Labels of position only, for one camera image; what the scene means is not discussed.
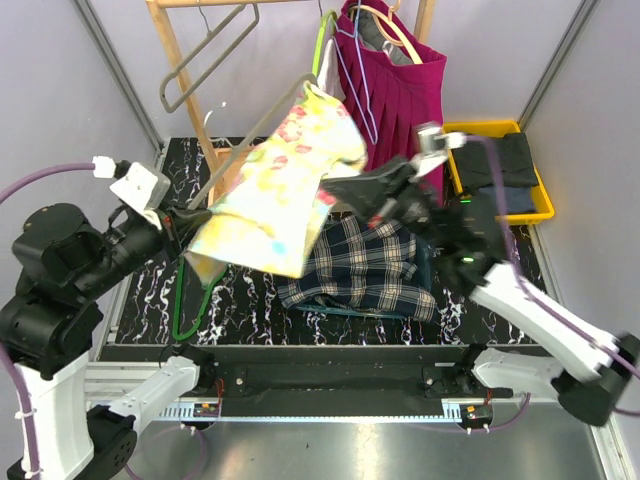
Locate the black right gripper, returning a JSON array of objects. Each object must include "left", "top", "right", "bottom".
[{"left": 321, "top": 153, "right": 455, "bottom": 251}]

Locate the grey velvet hanger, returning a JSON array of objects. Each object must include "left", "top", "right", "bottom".
[{"left": 187, "top": 72, "right": 321, "bottom": 214}]

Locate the blue-grey folded garment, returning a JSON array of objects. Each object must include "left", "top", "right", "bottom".
[{"left": 477, "top": 186, "right": 536, "bottom": 215}]

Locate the lime green plastic hanger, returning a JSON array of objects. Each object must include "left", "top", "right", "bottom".
[{"left": 311, "top": 10, "right": 337, "bottom": 77}]

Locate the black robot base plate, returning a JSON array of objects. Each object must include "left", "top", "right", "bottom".
[{"left": 97, "top": 342, "right": 556, "bottom": 406}]

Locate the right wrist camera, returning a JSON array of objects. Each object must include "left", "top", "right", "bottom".
[{"left": 412, "top": 122, "right": 467, "bottom": 178}]

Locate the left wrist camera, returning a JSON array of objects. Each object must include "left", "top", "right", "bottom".
[{"left": 92, "top": 156, "right": 171, "bottom": 213}]

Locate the navy plaid skirt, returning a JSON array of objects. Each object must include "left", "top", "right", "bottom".
[{"left": 274, "top": 215, "right": 436, "bottom": 322}]

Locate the grey hanger on rack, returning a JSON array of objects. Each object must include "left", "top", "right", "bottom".
[{"left": 158, "top": 2, "right": 261, "bottom": 114}]

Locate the yellow plastic bin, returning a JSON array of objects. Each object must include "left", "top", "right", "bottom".
[{"left": 443, "top": 120, "right": 555, "bottom": 225}]

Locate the light wooden hanger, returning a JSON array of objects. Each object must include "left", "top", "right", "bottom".
[{"left": 347, "top": 1, "right": 423, "bottom": 65}]

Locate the magenta pleated skirt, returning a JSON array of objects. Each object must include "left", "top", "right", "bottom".
[{"left": 354, "top": 15, "right": 447, "bottom": 171}]

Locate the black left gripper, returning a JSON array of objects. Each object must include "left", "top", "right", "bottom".
[{"left": 74, "top": 192, "right": 212, "bottom": 294}]

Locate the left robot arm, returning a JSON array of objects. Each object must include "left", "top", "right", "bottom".
[{"left": 1, "top": 203, "right": 216, "bottom": 479}]

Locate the dark grey folded garment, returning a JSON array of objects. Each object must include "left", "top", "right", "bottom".
[{"left": 453, "top": 133, "right": 539, "bottom": 191}]

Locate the green velvet hanger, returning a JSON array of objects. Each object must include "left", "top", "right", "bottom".
[{"left": 171, "top": 258, "right": 228, "bottom": 343}]

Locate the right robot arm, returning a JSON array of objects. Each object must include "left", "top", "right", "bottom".
[{"left": 320, "top": 155, "right": 639, "bottom": 427}]

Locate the wooden clothes rack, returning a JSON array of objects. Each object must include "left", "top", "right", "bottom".
[{"left": 144, "top": 0, "right": 441, "bottom": 206}]

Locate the blue wire hanger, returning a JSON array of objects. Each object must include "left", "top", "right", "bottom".
[{"left": 334, "top": 1, "right": 379, "bottom": 146}]

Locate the white skirt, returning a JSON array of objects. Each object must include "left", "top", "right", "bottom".
[{"left": 316, "top": 38, "right": 346, "bottom": 101}]

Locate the floral pastel skirt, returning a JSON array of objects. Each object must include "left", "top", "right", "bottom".
[{"left": 185, "top": 82, "right": 367, "bottom": 284}]

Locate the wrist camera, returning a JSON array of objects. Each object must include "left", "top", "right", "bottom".
[
  {"left": 92, "top": 156, "right": 171, "bottom": 213},
  {"left": 412, "top": 122, "right": 467, "bottom": 178}
]

